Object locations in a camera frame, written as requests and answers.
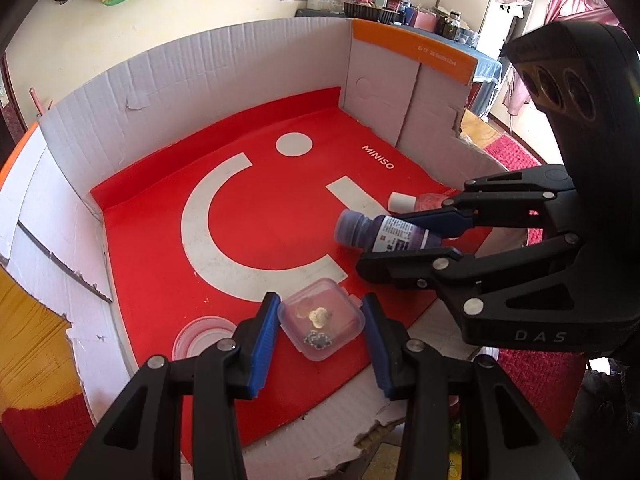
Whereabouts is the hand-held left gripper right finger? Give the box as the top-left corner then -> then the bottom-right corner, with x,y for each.
362,292 -> 581,480

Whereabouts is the small clear cup white lid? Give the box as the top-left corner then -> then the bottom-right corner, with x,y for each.
389,191 -> 458,213

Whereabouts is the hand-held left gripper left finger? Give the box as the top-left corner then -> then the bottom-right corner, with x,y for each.
65,292 -> 281,480

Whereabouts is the dark purple bottle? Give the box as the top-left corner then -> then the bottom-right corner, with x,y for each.
334,209 -> 443,255

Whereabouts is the white refrigerator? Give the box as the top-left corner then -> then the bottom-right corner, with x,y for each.
479,0 -> 553,63

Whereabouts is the clear square plastic box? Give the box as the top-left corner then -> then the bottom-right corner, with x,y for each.
277,278 -> 365,362

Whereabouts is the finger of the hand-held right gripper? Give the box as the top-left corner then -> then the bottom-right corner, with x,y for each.
399,164 -> 577,238
356,232 -> 592,322

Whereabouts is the pink shoehorn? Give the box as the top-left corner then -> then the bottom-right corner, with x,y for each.
29,87 -> 53,118

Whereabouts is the clear pink round dish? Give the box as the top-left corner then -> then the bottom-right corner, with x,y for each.
172,319 -> 238,361

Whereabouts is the orange and white cardboard box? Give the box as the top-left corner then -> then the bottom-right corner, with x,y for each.
0,17 -> 503,480

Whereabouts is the red sheet with white print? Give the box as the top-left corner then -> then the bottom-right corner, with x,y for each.
90,87 -> 496,461

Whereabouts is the red knitted tablecloth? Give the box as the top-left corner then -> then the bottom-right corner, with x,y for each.
0,135 -> 588,480

